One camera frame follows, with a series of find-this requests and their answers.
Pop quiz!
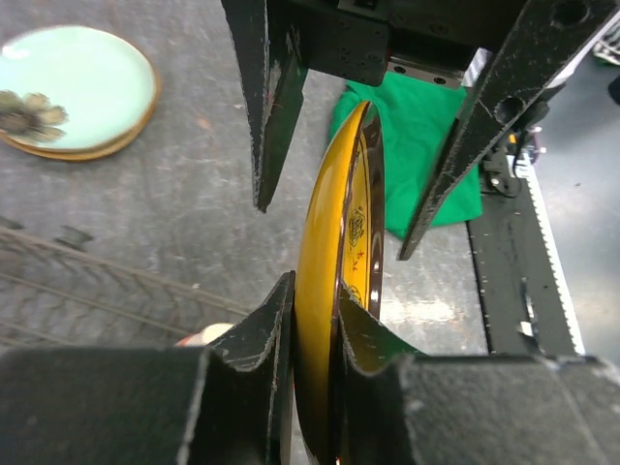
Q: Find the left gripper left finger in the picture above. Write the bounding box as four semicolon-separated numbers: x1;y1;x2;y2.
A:
1;272;295;464

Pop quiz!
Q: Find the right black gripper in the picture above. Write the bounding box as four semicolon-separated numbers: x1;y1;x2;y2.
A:
222;0;619;261

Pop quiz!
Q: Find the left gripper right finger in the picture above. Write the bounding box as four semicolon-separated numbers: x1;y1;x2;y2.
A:
339;288;619;464

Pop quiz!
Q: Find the yellow patterned plate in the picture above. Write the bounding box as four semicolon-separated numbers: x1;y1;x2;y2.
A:
294;101;385;464

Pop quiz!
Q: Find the beige bird plate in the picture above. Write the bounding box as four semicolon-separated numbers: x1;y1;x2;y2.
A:
1;60;162;162

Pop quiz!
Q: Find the mint green flower plate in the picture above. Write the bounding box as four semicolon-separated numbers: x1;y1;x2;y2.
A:
1;25;161;154

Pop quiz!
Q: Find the white red patterned bowl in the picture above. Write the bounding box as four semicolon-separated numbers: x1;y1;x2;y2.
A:
175;323;233;347

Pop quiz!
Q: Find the green cloth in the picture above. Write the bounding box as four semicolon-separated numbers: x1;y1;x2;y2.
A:
329;74;466;239

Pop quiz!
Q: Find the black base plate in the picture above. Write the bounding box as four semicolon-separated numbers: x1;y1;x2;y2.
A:
467;153;579;356

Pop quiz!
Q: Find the grey wire dish rack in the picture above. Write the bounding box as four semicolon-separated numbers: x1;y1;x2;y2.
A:
1;218;250;350

